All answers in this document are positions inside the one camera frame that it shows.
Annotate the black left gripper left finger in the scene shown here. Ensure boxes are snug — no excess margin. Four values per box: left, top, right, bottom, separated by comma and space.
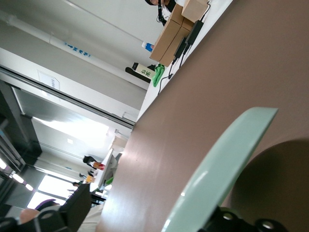
0, 183, 93, 232

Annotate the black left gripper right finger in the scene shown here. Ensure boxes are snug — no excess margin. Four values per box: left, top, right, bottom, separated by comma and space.
197, 205, 292, 232

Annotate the pale green plate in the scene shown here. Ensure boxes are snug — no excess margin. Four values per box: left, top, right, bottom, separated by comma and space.
161, 107, 279, 232

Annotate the white lab table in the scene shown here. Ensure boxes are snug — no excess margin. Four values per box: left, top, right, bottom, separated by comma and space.
89, 147, 116, 192

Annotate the white side table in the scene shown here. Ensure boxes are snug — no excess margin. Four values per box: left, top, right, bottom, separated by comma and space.
136, 0, 235, 123

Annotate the brown table mat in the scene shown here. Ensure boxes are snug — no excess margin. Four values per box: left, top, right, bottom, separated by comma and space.
96, 0, 309, 232

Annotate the tea bottle with kanji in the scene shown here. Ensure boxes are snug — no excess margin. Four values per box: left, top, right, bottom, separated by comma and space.
125, 62, 155, 83

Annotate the green cloth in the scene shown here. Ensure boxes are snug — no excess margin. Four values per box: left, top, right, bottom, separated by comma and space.
151, 63, 167, 87

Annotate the blue and white bottle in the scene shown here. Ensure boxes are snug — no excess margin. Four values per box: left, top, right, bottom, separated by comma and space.
141, 41, 155, 53

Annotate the black power adapter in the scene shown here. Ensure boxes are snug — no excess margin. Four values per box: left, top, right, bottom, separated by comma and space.
185, 20, 204, 46
173, 37, 187, 58

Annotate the large cardboard box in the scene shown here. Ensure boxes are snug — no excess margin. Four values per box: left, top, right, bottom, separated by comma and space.
149, 4, 184, 61
159, 18, 195, 68

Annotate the small cardboard box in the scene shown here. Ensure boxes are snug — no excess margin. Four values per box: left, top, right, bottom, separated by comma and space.
181, 0, 210, 20

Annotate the white wall sign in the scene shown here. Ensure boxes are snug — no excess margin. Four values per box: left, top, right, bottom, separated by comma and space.
37, 69, 61, 90

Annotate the black adapter cable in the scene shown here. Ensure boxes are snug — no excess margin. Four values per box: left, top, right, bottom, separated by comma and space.
157, 43, 192, 95
200, 0, 212, 22

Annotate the person with black lanyard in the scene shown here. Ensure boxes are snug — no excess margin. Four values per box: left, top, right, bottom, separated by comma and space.
144, 0, 186, 27

